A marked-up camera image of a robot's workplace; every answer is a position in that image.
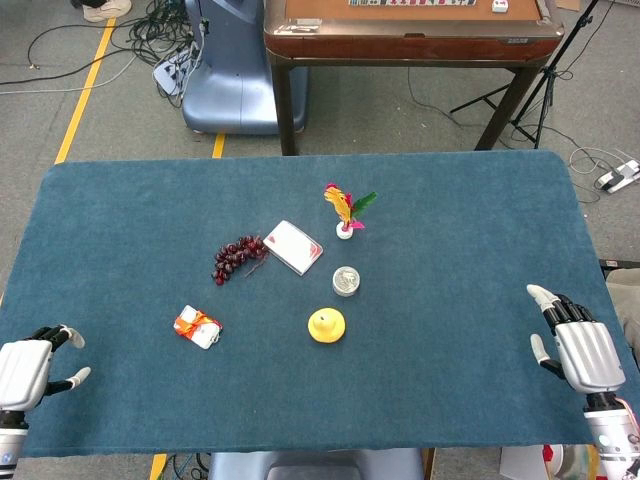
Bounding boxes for black tripod stand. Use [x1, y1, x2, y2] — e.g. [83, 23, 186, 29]
[449, 0, 601, 150]

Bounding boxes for beige cushion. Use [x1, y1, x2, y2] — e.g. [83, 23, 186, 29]
[605, 268, 640, 351]

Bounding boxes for face-up mahjong tile row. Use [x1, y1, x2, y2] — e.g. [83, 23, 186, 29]
[348, 0, 477, 8]

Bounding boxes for red white card case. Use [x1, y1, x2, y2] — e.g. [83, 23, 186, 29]
[262, 219, 325, 277]

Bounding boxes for white power strip with plugs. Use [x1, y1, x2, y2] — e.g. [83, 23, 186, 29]
[152, 47, 201, 96]

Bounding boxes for dark red grape bunch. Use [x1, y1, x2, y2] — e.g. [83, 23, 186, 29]
[211, 234, 271, 287]

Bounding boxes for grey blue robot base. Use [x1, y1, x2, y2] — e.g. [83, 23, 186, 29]
[207, 448, 426, 480]

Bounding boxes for round clear clip container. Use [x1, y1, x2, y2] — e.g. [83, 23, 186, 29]
[331, 266, 362, 299]

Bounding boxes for black cable bundle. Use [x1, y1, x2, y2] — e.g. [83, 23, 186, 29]
[127, 0, 201, 66]

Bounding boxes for yellow pear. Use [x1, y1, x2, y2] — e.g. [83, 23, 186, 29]
[307, 308, 347, 346]

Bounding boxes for badge holder with orange lanyard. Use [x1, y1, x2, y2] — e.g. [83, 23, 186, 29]
[173, 304, 224, 350]

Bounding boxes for cards on mahjong table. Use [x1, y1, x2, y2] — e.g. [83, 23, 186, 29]
[273, 18, 324, 36]

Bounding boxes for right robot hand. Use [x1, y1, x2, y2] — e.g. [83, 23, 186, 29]
[526, 283, 627, 402]

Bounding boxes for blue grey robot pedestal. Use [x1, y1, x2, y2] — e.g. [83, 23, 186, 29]
[181, 0, 309, 135]

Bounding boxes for feather shuttlecock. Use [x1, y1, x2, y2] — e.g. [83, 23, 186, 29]
[323, 183, 379, 241]

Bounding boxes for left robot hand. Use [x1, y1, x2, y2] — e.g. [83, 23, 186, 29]
[0, 323, 93, 412]

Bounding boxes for black box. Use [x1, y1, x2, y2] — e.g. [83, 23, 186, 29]
[598, 258, 640, 281]

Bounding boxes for blue felt table cover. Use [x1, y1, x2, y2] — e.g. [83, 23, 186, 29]
[0, 149, 631, 459]

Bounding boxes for beige shoe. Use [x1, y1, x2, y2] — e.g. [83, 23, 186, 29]
[81, 0, 133, 24]

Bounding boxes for brown mahjong table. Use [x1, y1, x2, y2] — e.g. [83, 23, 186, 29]
[263, 0, 566, 156]

